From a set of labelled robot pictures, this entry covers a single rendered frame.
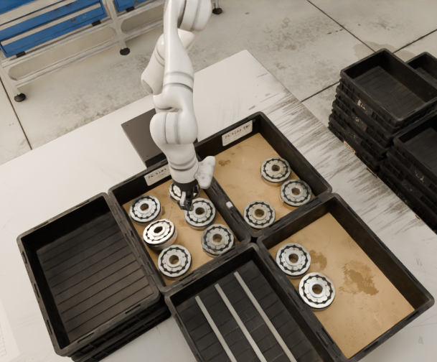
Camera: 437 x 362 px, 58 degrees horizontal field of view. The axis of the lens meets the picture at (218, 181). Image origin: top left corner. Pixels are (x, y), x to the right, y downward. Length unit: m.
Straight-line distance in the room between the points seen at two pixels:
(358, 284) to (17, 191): 1.29
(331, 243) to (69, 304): 0.81
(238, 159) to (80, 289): 0.67
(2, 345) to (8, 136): 1.77
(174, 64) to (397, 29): 2.68
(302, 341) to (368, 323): 0.19
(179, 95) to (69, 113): 2.11
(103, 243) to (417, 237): 1.05
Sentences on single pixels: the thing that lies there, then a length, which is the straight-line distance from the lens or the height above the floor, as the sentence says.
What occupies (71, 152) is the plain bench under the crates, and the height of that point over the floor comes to 0.70.
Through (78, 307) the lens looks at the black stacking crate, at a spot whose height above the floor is 0.83.
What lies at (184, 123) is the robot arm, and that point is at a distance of 0.86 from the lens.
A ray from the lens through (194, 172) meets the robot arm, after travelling 0.99.
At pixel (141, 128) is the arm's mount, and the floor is 0.75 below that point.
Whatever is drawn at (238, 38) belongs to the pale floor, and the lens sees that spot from 3.23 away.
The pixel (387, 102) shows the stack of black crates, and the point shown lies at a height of 0.49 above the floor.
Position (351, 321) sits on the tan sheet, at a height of 0.83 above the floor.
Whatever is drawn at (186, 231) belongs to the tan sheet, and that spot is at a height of 0.83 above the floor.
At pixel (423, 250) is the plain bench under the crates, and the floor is 0.70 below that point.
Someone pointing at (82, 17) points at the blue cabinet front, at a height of 0.38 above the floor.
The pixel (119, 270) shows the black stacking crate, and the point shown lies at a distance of 1.30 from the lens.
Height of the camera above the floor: 1.99
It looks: 58 degrees down
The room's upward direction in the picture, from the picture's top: 7 degrees counter-clockwise
